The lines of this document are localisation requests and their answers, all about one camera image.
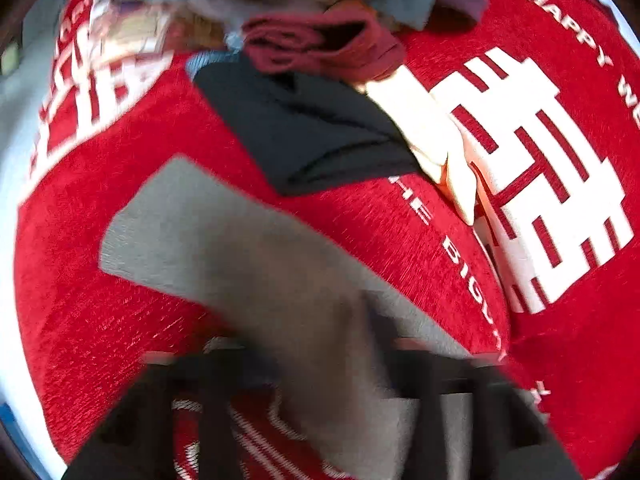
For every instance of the maroon garment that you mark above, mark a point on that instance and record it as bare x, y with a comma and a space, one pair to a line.
320, 45

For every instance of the red printed blanket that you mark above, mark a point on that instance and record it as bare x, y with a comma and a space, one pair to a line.
350, 220

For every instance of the light blue garment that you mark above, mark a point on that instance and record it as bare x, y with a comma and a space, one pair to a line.
202, 62

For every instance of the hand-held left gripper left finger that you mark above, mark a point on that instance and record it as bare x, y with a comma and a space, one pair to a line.
215, 402

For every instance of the grey small garment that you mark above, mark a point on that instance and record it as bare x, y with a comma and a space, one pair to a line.
225, 250

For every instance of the cream garment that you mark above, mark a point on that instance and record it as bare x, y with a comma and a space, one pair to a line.
410, 120

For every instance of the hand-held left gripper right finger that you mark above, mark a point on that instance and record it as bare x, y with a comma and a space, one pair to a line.
427, 412

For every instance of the patterned cloth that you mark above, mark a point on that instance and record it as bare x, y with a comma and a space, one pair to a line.
135, 30

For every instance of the black garment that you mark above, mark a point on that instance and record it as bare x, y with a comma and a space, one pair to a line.
310, 135

